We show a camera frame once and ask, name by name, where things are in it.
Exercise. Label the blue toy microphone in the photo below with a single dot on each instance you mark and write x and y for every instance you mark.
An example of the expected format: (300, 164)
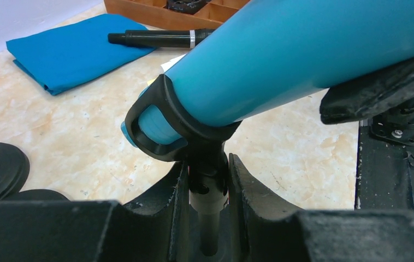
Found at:
(270, 53)

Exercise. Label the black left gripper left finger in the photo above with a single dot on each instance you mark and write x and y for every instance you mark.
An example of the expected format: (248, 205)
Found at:
(151, 227)

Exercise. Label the white toy microphone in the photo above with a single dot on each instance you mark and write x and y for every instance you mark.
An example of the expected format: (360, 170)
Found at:
(167, 65)

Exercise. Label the blue folded cloth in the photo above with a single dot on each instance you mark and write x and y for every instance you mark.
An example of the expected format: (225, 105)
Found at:
(66, 57)

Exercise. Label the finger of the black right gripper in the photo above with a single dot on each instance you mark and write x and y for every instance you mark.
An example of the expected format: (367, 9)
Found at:
(369, 95)

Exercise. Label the wooden compartment tray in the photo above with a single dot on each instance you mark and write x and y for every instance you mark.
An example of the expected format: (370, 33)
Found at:
(156, 14)

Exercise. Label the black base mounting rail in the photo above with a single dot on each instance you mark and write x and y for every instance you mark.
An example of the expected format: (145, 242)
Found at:
(385, 161)

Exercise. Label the black toy microphone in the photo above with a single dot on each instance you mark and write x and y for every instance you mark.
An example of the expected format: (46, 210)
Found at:
(160, 38)

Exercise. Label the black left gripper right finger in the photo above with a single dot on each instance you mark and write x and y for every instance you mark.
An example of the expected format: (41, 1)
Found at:
(266, 227)

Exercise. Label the yellow toy microphone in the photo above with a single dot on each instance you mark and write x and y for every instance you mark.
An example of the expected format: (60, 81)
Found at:
(150, 82)

